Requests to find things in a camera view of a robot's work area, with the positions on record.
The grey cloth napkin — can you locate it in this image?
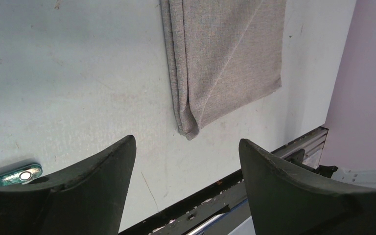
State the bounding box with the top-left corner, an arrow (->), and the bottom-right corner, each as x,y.
160,0 -> 286,140

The right white base arm link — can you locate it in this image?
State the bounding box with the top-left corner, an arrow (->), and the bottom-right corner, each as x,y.
331,168 -> 376,188

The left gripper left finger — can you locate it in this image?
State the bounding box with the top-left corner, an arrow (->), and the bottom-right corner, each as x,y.
0,135 -> 137,235

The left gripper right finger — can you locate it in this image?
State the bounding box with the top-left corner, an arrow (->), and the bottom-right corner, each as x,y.
238,139 -> 376,235

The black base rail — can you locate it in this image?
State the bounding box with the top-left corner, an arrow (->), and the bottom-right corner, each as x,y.
121,170 -> 250,235

